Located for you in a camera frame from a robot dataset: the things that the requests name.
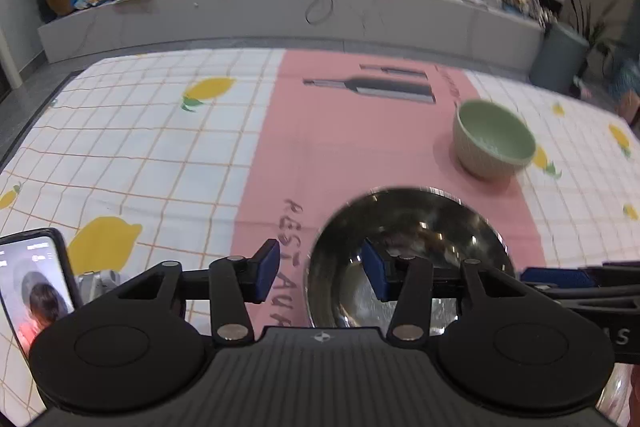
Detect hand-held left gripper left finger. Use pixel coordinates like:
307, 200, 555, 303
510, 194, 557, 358
97, 239, 281, 345

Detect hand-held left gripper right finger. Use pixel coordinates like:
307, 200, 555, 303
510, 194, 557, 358
361, 238, 556, 343

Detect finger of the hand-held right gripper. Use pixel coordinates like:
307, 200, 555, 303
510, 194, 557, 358
520, 262, 640, 301

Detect stainless steel bowl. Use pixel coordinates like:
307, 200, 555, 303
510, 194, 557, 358
305, 187, 516, 330

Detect green ceramic bowl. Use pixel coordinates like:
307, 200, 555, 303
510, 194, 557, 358
452, 99, 537, 180

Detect silver phone stand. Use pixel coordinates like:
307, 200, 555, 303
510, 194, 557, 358
75, 269, 123, 305

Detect checked lemon print tablecloth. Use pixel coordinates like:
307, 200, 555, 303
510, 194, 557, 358
0, 48, 640, 427

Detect blue water jug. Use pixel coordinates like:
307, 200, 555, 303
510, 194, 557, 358
607, 52, 640, 108

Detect grey round trash bin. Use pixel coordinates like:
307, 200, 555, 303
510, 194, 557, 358
530, 23, 591, 94

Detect black smartphone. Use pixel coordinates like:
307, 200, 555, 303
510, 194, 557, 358
0, 228, 83, 355

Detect potted snake plant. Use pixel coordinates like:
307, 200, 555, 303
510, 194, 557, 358
562, 0, 621, 68

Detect grey television console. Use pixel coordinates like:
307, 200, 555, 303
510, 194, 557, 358
37, 0, 546, 78

